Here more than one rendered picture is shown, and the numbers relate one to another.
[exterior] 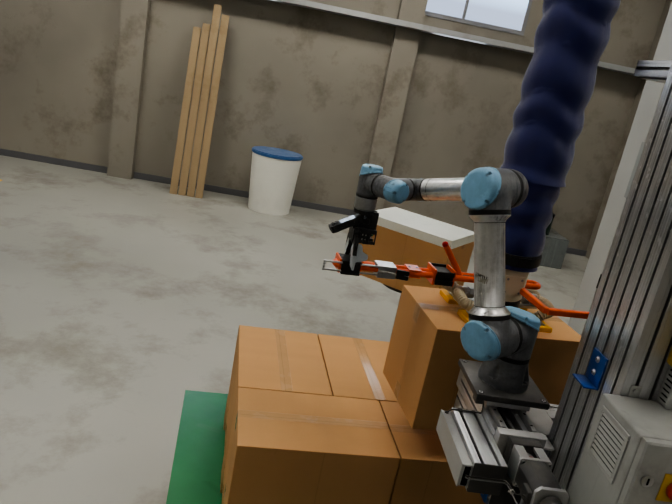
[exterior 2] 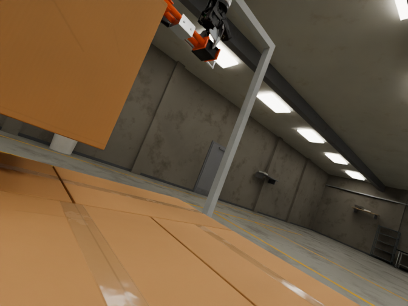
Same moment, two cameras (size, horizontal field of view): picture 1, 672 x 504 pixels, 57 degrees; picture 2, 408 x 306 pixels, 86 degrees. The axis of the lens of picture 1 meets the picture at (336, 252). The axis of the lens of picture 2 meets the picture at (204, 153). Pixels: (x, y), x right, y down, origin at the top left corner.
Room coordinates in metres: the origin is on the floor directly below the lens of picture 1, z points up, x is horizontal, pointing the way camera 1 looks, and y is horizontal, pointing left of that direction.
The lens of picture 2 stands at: (2.92, -0.36, 0.70)
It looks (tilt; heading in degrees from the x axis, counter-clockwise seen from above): 6 degrees up; 150
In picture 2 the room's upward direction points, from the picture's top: 21 degrees clockwise
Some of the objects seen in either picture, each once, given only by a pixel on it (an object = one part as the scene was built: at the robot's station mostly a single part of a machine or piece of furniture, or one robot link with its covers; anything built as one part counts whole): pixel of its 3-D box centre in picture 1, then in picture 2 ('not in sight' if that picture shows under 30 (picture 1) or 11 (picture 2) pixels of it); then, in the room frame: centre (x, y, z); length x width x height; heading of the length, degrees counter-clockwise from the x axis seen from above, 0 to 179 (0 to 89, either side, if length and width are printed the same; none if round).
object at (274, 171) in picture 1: (273, 181); not in sight; (7.50, 0.92, 0.36); 0.62 x 0.60 x 0.73; 96
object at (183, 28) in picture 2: (384, 269); (182, 27); (2.13, -0.18, 1.19); 0.07 x 0.07 x 0.04; 15
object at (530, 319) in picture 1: (515, 331); not in sight; (1.74, -0.57, 1.20); 0.13 x 0.12 x 0.14; 133
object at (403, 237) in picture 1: (414, 252); not in sight; (3.81, -0.49, 0.82); 0.60 x 0.40 x 0.40; 59
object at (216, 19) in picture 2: (362, 226); (214, 16); (2.10, -0.07, 1.34); 0.09 x 0.08 x 0.12; 105
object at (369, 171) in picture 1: (370, 181); not in sight; (2.09, -0.07, 1.50); 0.09 x 0.08 x 0.11; 43
